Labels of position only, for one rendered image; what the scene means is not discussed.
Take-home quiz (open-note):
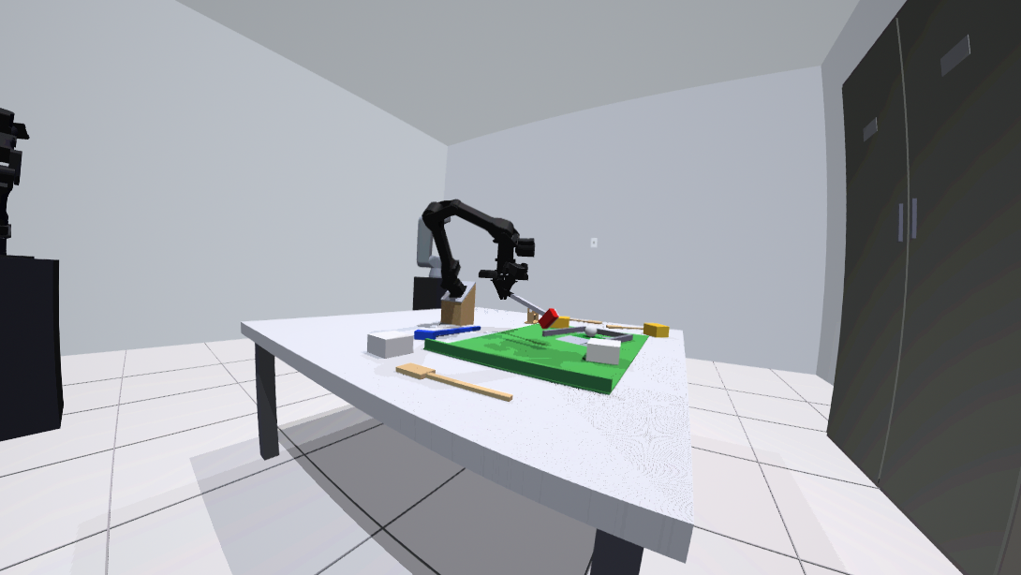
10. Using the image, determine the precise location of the green flat mat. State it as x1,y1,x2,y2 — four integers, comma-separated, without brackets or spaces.
423,324,649,395

